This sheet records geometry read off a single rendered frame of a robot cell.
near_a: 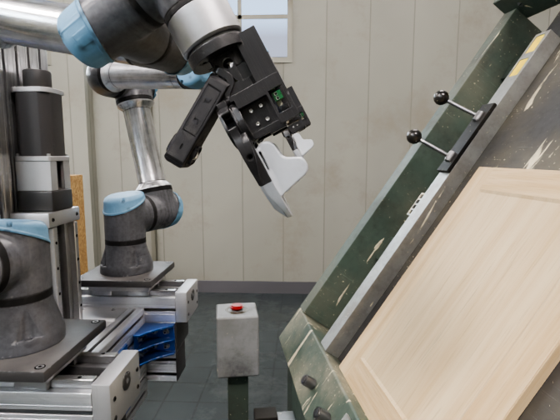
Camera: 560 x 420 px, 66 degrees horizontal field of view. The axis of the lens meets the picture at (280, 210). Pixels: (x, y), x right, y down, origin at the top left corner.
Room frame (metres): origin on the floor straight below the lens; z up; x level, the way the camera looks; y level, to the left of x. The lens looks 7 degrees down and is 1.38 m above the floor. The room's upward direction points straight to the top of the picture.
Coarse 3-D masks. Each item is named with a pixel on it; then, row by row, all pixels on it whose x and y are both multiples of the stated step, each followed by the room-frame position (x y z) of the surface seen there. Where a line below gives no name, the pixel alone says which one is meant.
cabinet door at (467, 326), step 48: (480, 192) 0.92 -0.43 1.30; (528, 192) 0.79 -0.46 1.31; (432, 240) 0.96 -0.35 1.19; (480, 240) 0.82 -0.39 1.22; (528, 240) 0.71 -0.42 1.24; (432, 288) 0.84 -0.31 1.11; (480, 288) 0.73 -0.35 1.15; (528, 288) 0.64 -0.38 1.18; (384, 336) 0.88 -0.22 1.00; (432, 336) 0.75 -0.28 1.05; (480, 336) 0.66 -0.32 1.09; (528, 336) 0.58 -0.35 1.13; (384, 384) 0.78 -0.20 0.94; (432, 384) 0.67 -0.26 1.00; (480, 384) 0.60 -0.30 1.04; (528, 384) 0.53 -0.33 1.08
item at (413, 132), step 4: (408, 132) 1.11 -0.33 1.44; (412, 132) 1.10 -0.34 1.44; (416, 132) 1.10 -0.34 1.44; (420, 132) 1.10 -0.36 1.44; (408, 136) 1.10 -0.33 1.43; (412, 136) 1.10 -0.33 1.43; (416, 136) 1.09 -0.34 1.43; (420, 136) 1.10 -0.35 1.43; (408, 140) 1.11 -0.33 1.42; (412, 140) 1.10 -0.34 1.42; (416, 140) 1.10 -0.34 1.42; (420, 140) 1.10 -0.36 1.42; (424, 140) 1.10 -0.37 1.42; (424, 144) 1.10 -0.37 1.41; (428, 144) 1.09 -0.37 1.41; (432, 148) 1.09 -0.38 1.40; (436, 148) 1.08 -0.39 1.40; (440, 152) 1.08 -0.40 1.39; (444, 152) 1.07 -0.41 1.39; (448, 152) 1.07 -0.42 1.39; (452, 152) 1.06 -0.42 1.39; (448, 156) 1.06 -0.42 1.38; (452, 156) 1.06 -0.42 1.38; (448, 160) 1.06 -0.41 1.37
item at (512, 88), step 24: (552, 48) 1.08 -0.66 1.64; (528, 72) 1.07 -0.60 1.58; (504, 96) 1.06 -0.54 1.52; (504, 120) 1.06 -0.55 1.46; (480, 144) 1.06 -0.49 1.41; (456, 168) 1.05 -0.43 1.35; (432, 192) 1.05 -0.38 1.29; (432, 216) 1.04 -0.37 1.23; (408, 240) 1.03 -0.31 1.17; (384, 264) 1.03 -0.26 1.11; (360, 288) 1.05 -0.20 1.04; (384, 288) 1.02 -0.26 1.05; (360, 312) 1.02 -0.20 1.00; (336, 336) 1.01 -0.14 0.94
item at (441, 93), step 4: (436, 92) 1.12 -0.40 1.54; (440, 92) 1.11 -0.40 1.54; (444, 92) 1.11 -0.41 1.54; (436, 96) 1.11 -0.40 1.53; (440, 96) 1.11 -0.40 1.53; (444, 96) 1.10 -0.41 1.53; (448, 96) 1.11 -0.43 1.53; (436, 100) 1.11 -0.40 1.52; (440, 100) 1.11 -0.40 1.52; (444, 100) 1.11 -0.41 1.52; (448, 100) 1.11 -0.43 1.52; (440, 104) 1.12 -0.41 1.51; (452, 104) 1.11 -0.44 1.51; (456, 104) 1.10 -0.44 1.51; (460, 108) 1.10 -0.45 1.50; (464, 108) 1.09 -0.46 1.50; (468, 112) 1.09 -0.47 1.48; (472, 112) 1.08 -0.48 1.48; (476, 112) 1.09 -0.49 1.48; (480, 112) 1.07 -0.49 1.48; (472, 116) 1.09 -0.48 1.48; (476, 116) 1.08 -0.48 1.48; (480, 116) 1.07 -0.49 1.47; (472, 120) 1.09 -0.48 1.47; (476, 120) 1.08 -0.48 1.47
